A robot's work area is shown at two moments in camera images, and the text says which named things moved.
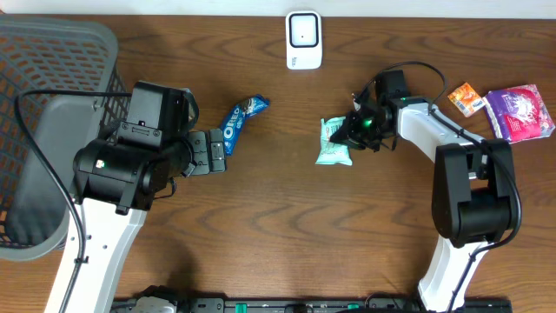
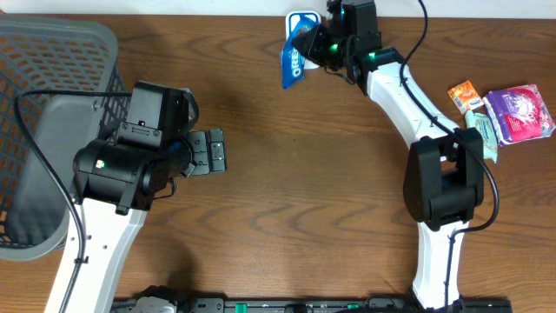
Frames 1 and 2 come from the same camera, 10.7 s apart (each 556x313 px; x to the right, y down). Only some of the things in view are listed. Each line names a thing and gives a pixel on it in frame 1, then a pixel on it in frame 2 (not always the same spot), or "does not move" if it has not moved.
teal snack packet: [331, 153] to [479, 120]
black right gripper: [347, 134] to [314, 39]
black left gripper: [198, 152] does not move
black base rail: [302, 305] does not move
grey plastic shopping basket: [62, 85] does not move
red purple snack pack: [521, 113] does not move
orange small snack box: [467, 98] does not move
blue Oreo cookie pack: [234, 122] to [292, 61]
